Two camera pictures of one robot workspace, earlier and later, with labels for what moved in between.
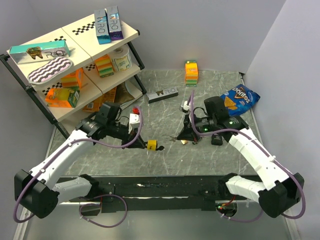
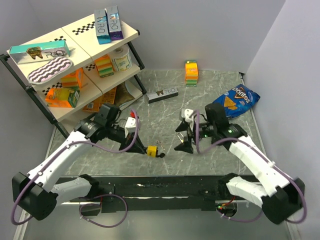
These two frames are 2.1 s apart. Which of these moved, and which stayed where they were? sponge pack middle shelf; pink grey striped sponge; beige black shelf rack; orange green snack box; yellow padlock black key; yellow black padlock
Moved: yellow padlock black key; yellow black padlock
Stayed: pink grey striped sponge; sponge pack middle shelf; beige black shelf rack; orange green snack box
